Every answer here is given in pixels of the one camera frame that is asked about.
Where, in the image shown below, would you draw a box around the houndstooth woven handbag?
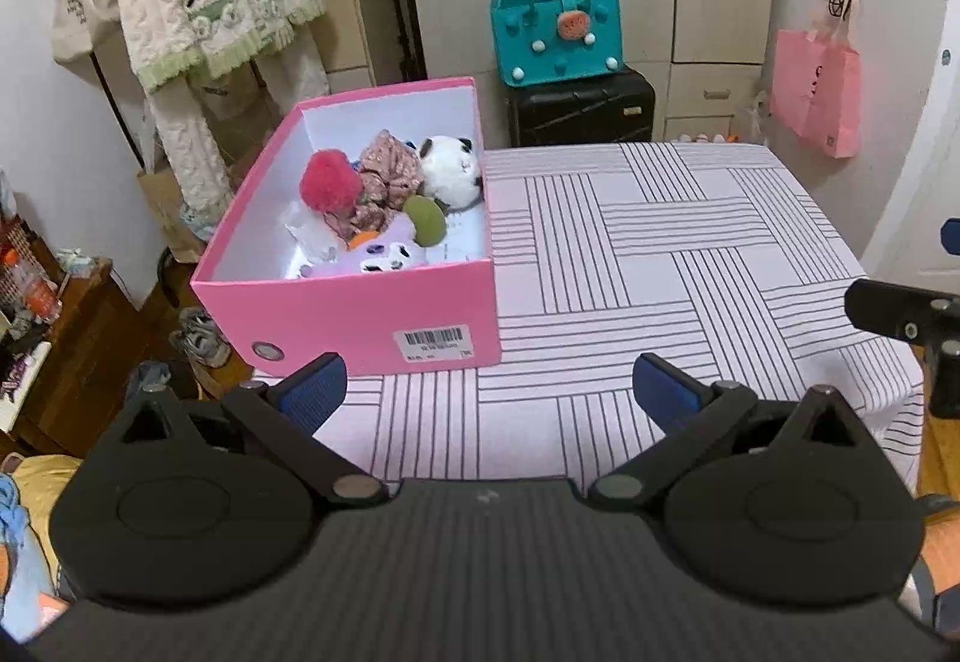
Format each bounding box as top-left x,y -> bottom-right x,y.
0,212 -> 46,314

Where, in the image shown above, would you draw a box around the striped pink tablecloth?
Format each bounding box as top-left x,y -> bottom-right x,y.
255,141 -> 927,494

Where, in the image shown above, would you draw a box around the pink fluffy pompom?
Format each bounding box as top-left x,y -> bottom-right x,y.
300,149 -> 362,213

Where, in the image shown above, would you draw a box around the floral fabric hat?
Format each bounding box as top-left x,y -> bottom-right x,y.
330,130 -> 425,236

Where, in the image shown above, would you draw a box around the clear plastic bag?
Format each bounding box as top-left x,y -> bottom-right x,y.
746,91 -> 773,145

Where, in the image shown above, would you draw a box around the dark green bag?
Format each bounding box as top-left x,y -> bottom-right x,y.
124,362 -> 203,408

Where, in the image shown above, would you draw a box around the blue duck plush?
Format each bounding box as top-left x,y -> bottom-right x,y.
0,474 -> 61,640

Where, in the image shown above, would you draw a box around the pink shopping bag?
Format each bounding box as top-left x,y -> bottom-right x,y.
771,25 -> 863,160

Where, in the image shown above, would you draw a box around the purple plush toy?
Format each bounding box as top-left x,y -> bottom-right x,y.
296,212 -> 440,279

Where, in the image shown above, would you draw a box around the wooden nightstand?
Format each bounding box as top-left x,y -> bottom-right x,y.
0,257 -> 151,457

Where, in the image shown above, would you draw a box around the white notebook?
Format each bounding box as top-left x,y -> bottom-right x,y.
0,339 -> 53,434

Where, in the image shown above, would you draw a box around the yellow cloth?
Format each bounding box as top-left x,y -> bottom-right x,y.
0,453 -> 83,520

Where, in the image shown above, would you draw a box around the white wet wipes pack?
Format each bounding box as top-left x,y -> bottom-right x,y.
285,201 -> 353,266

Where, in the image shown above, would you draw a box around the orange drink bottle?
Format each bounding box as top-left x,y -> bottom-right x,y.
22,272 -> 65,326

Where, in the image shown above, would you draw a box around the panda plush toy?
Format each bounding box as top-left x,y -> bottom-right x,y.
418,135 -> 485,211

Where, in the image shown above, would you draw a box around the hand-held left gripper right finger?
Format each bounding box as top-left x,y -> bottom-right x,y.
586,353 -> 875,509

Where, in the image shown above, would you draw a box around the black hard suitcase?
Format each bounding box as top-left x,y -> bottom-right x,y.
504,68 -> 657,148

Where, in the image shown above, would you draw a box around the pink cardboard box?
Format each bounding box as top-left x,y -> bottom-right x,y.
190,77 -> 502,378

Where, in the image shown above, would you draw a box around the white door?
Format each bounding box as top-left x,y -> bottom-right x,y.
861,0 -> 960,299

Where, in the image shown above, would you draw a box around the brown paper bag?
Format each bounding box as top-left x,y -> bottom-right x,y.
136,107 -> 233,264

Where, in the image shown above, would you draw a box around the teal felt tote bag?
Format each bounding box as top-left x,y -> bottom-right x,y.
491,0 -> 623,88

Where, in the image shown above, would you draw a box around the grey sneaker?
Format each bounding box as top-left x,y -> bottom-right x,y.
180,324 -> 233,368
171,306 -> 218,341

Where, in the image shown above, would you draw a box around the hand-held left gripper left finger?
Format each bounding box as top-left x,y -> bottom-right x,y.
90,353 -> 391,505

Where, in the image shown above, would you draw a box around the black coat rack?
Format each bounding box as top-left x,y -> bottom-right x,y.
45,0 -> 196,311

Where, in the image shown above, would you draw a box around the cream fleece pajama pants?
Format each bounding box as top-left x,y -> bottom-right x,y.
146,25 -> 331,239

